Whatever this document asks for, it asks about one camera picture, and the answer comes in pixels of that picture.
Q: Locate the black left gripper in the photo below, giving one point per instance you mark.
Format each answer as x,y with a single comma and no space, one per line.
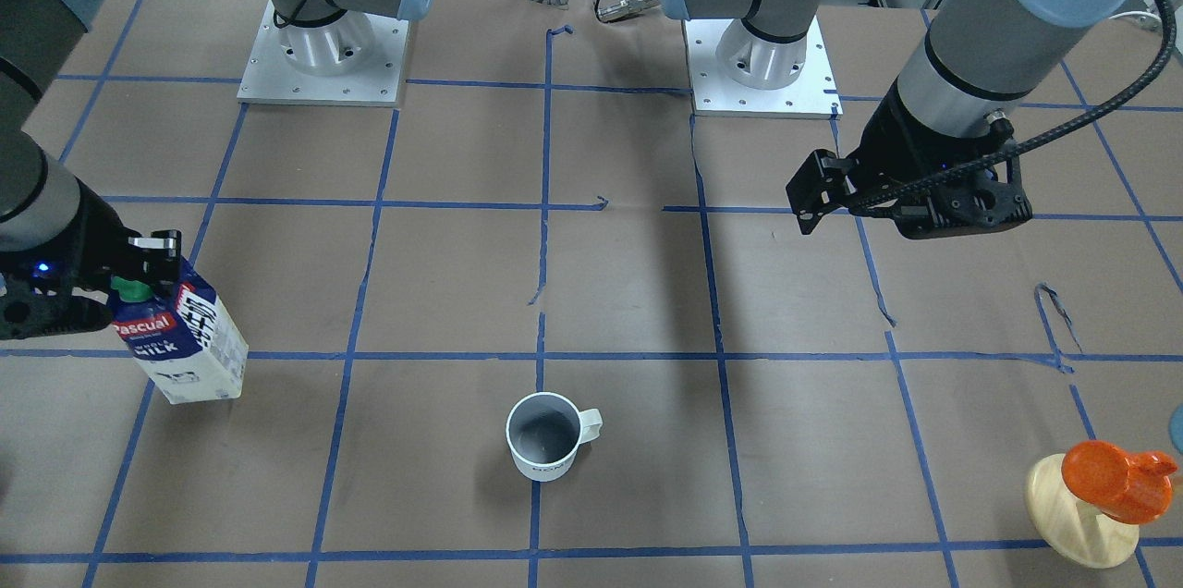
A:
895,141

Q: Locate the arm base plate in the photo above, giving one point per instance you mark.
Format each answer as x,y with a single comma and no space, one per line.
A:
735,73
356,61

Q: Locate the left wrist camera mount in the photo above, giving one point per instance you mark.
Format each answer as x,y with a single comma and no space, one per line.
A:
977,204

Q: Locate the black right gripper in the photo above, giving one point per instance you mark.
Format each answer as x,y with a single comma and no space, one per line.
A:
90,239

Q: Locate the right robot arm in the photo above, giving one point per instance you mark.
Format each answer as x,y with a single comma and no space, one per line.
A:
274,201

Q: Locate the orange mug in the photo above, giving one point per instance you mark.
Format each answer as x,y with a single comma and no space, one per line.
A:
1132,488

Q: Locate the blue white milk carton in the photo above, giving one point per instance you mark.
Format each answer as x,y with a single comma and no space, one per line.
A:
188,344

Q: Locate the wooden mug tree stand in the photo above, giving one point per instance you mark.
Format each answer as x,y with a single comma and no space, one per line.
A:
1077,530

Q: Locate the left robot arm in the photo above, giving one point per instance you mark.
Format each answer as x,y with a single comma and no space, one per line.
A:
976,55

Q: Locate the white mug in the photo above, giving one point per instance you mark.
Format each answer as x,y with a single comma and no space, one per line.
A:
544,432

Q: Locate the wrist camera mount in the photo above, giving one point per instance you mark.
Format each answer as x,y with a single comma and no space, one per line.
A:
977,204
39,300

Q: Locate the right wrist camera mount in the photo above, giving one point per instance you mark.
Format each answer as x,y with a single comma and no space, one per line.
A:
39,300

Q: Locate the blue mug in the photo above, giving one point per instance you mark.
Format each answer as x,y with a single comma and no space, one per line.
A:
1175,428

